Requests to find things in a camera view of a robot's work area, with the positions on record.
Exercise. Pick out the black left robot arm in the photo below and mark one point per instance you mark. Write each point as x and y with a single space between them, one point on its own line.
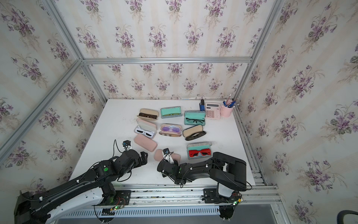
91 188

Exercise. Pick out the beige case black glasses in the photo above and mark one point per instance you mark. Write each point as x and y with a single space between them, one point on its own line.
193 133

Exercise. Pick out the pink pen cup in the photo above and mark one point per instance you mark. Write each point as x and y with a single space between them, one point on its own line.
225 111

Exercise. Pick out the blue black stapler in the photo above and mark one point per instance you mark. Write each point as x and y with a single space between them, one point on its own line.
202 105

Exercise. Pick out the pink calculator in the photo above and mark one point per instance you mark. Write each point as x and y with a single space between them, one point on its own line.
212 110

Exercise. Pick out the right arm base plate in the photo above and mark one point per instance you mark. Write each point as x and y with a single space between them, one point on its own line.
211 195

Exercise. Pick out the grey teal-lined glasses case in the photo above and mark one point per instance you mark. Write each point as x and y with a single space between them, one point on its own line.
170 112

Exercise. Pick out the plaid case purple glasses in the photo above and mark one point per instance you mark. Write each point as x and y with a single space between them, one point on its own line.
171 130

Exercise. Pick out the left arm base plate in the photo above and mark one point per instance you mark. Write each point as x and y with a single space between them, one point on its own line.
121 198

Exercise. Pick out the teal case black glasses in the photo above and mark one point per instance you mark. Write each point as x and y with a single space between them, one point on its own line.
193 118

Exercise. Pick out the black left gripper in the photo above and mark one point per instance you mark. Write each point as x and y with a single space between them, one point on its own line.
139 163

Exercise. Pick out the pink case white sunglasses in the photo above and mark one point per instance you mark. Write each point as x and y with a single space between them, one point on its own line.
147 125

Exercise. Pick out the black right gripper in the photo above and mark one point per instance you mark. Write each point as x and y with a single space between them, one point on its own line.
175 164

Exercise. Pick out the beige case brown glasses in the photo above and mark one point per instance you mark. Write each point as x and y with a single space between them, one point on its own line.
148 114

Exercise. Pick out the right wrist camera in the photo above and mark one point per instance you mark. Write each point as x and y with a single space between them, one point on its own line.
166 154

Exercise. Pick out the grey case red sunglasses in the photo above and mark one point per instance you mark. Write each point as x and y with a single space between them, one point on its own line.
199 146

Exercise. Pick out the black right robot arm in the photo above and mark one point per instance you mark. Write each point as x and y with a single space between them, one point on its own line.
224 169

